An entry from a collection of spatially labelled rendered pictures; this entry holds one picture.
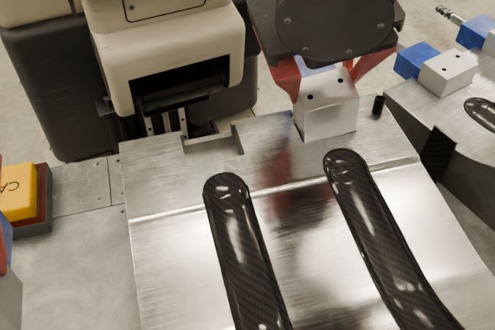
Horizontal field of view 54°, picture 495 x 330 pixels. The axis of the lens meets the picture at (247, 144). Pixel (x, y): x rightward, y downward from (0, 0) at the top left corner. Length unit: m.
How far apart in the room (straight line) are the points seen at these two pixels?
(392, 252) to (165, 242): 0.18
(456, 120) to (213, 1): 0.40
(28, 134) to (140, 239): 1.47
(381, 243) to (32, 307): 0.31
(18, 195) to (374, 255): 0.34
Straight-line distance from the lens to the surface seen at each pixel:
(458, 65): 0.59
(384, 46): 0.38
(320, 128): 0.44
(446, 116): 0.56
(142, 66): 0.75
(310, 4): 0.24
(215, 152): 0.48
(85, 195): 0.55
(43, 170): 0.56
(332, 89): 0.43
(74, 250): 0.52
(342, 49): 0.26
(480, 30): 0.68
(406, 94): 0.58
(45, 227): 0.53
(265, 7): 0.38
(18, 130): 1.88
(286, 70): 0.37
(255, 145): 0.45
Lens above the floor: 1.22
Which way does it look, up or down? 48 degrees down
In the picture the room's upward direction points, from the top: 1 degrees counter-clockwise
